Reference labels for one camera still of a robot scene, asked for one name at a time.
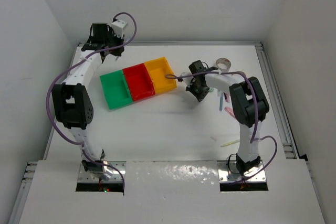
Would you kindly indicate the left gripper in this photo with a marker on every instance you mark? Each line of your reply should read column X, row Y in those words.
column 111, row 34

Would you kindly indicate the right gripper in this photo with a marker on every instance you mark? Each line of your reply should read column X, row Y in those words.
column 190, row 87

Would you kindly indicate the yellow highlighter pen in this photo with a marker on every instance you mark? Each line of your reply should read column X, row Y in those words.
column 230, row 143

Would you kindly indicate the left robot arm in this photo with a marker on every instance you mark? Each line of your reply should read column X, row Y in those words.
column 73, row 107

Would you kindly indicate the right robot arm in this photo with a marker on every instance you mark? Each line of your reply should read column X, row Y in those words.
column 249, row 105

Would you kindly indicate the blue marker pen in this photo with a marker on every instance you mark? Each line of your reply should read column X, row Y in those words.
column 221, row 102

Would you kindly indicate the pink packaged pen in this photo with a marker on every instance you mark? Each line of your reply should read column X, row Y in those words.
column 227, row 98

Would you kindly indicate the grey wide tape roll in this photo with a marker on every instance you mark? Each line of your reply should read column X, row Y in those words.
column 223, row 64

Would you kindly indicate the pink correction tape case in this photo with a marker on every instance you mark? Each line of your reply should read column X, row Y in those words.
column 229, row 111

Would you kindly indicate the yellow plastic bin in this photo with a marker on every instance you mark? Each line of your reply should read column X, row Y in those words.
column 158, row 69

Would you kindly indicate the green plastic bin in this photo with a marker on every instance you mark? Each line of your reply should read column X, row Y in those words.
column 115, row 89

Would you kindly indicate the red plastic bin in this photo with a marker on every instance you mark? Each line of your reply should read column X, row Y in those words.
column 139, row 82

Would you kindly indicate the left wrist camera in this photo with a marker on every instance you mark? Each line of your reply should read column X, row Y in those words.
column 119, row 27

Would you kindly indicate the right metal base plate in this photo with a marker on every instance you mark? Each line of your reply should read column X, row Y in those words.
column 228, row 173

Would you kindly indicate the metal base plate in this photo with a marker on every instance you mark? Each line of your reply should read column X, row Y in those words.
column 228, row 173
column 108, row 175

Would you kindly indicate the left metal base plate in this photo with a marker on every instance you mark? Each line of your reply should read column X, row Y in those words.
column 108, row 175

